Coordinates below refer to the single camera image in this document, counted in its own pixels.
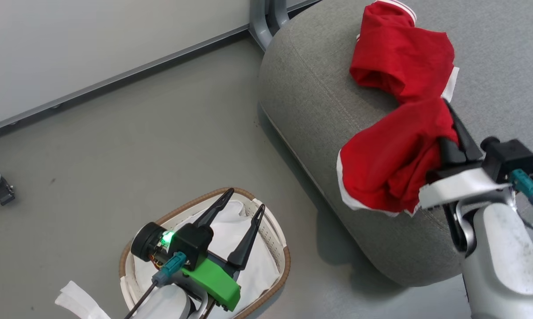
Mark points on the grey fabric sofa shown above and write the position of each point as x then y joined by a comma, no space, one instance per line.
319,110

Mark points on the grey partition post with foot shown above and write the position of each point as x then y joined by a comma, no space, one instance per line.
266,22

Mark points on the white folded strip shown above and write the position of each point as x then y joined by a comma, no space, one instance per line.
80,303

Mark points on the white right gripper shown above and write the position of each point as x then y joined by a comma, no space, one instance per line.
461,186

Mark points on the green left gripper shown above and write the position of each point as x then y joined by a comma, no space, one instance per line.
213,283

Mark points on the white woven-rim laundry basket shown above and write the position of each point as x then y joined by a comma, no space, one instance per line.
273,230

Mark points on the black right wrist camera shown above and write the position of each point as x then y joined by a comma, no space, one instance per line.
512,159

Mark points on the grey partition base rail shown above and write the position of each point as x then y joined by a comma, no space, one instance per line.
116,79

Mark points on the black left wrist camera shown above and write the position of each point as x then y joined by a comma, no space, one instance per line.
187,241

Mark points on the red shirt with white trim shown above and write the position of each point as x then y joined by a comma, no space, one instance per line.
399,133

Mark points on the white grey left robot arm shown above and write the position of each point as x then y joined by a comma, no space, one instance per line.
167,303

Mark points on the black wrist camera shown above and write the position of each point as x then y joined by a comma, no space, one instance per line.
187,241
512,159

